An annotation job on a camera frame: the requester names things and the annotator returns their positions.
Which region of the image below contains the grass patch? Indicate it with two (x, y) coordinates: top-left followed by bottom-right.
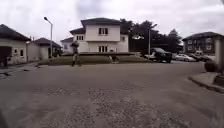
(38, 54), (151, 66)

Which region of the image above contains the grey brick paved road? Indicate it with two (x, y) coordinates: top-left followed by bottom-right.
(0, 61), (224, 128)

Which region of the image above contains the white house with dark roof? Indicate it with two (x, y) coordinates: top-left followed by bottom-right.
(60, 17), (130, 55)

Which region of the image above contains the person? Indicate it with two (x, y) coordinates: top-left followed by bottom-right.
(70, 41), (82, 67)

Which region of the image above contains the row of trees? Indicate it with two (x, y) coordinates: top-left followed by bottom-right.
(119, 18), (184, 55)

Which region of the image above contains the pole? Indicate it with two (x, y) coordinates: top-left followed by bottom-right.
(147, 28), (152, 56)

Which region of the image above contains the black car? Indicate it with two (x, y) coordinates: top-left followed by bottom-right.
(144, 47), (174, 64)

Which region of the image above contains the street lamp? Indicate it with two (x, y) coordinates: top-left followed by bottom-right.
(43, 16), (54, 60)

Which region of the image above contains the small pale building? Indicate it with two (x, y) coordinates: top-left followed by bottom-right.
(26, 37), (63, 62)

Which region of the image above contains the silver car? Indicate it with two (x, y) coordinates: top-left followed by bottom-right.
(173, 53), (198, 63)

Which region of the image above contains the vehicle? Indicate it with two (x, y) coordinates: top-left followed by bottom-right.
(191, 53), (214, 63)

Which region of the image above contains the dark two-storey building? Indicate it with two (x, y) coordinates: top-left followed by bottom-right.
(181, 31), (224, 57)

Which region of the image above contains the concrete kerb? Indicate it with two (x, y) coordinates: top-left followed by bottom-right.
(188, 71), (224, 94)

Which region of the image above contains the dark bush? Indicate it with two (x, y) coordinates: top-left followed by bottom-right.
(203, 60), (218, 73)

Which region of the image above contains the beige bungalow with dark roof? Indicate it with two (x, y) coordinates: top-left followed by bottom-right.
(0, 23), (33, 67)

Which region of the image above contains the pale wall pillar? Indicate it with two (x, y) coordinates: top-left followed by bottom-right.
(213, 34), (224, 88)

